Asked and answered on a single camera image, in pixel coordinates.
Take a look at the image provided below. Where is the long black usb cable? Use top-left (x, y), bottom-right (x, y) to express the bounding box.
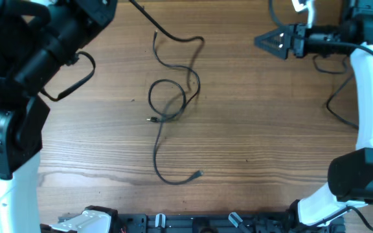
top-left (146, 30), bottom-right (204, 186)

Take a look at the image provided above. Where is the black right camera cable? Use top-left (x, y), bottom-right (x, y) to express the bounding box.
top-left (267, 0), bottom-right (373, 232)

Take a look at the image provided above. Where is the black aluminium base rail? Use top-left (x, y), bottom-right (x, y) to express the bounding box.
top-left (40, 206), bottom-right (346, 233)

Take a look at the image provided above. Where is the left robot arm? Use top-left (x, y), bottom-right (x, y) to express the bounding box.
top-left (0, 0), bottom-right (119, 232)

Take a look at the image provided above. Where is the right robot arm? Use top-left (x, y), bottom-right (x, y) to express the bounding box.
top-left (254, 0), bottom-right (373, 232)

